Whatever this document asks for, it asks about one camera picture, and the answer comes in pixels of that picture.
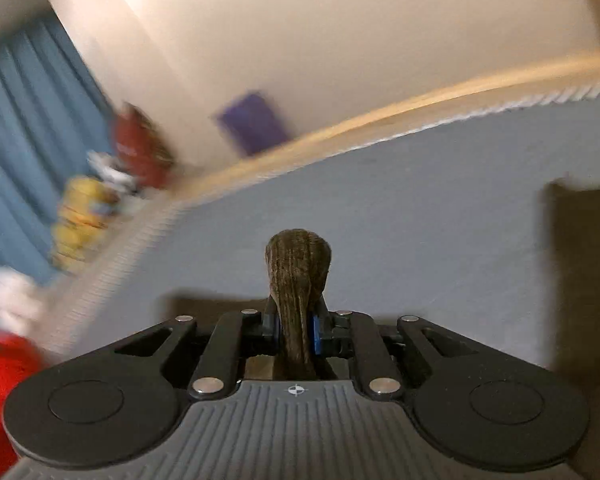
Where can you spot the yellow plush toy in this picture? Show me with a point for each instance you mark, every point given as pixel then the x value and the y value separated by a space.
pixel 82 220

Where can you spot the panda plush toy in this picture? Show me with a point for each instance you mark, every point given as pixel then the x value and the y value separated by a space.
pixel 111 172

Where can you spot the purple paper sheet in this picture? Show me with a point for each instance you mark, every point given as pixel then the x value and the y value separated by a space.
pixel 254 122

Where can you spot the dark red cushion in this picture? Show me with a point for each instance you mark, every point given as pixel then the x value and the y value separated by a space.
pixel 140 145

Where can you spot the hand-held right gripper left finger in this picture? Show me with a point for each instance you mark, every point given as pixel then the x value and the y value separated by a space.
pixel 260 332

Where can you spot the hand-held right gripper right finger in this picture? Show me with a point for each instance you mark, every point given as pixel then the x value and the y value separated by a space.
pixel 316 336

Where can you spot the blue curtain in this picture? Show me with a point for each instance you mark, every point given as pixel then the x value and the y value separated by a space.
pixel 20 135

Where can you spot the wooden bed frame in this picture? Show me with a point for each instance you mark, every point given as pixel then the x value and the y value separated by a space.
pixel 380 110

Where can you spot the white plush toy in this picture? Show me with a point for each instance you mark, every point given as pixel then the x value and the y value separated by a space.
pixel 10 297

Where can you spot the red folded blanket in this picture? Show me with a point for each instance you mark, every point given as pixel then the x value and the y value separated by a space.
pixel 2 400

